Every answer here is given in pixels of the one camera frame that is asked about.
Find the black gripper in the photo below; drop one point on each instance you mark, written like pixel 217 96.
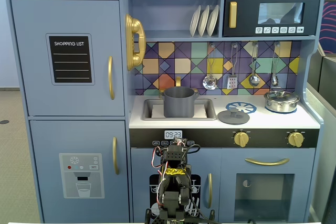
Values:
pixel 179 140

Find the gray plastic lid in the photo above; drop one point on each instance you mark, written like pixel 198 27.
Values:
pixel 231 118

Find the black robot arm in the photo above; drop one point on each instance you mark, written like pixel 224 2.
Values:
pixel 173 197

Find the shiny steel pot lid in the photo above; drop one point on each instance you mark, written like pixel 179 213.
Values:
pixel 281 95

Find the digital clock display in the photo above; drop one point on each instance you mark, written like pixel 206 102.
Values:
pixel 173 134

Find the blue dishwasher door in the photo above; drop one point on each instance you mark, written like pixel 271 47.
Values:
pixel 141 163

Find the gray plastic pot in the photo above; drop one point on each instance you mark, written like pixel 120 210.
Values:
pixel 179 104

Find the gray toy sink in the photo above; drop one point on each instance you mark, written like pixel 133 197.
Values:
pixel 210 108

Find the gold stove knob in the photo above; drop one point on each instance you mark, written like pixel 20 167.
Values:
pixel 241 139
pixel 296 139

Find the gold toy faucet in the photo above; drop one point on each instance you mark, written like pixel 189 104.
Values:
pixel 178 81

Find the steel skimmer spoon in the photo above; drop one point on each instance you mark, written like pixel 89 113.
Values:
pixel 210 82

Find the steel slotted spatula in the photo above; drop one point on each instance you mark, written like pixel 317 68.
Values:
pixel 232 83

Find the steel ladle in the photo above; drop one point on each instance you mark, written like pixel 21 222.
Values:
pixel 254 79

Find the gray water dispenser decal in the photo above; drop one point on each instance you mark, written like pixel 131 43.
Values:
pixel 65 187

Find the small steel spoon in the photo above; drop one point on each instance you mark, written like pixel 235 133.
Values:
pixel 274 79

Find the blue oven door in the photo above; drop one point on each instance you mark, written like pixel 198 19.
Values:
pixel 299 182

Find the blue door with dispenser print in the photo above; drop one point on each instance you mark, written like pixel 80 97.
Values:
pixel 47 142

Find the gold toy telephone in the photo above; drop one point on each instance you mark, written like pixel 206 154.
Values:
pixel 136 28

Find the white toy plate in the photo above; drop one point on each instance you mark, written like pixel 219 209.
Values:
pixel 194 22
pixel 203 22
pixel 213 20

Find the black shopping list board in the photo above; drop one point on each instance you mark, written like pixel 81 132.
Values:
pixel 70 61

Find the large blue fridge door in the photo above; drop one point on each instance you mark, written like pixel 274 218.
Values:
pixel 31 90

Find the dark microwave door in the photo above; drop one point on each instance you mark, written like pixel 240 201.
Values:
pixel 246 11

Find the black floor disc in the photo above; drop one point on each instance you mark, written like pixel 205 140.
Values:
pixel 4 122

